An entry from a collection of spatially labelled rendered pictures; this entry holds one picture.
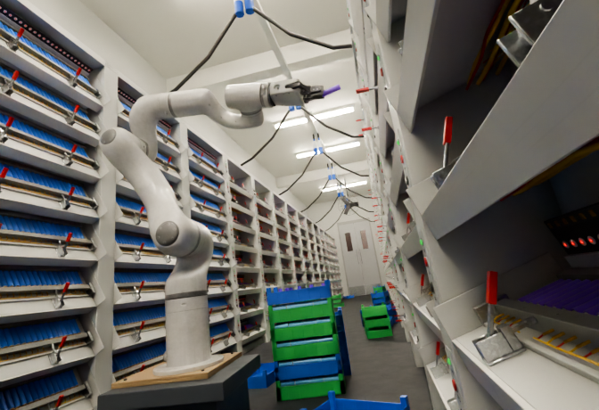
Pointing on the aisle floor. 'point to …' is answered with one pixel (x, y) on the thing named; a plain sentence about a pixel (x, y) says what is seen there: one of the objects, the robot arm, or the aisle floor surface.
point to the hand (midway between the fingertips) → (317, 92)
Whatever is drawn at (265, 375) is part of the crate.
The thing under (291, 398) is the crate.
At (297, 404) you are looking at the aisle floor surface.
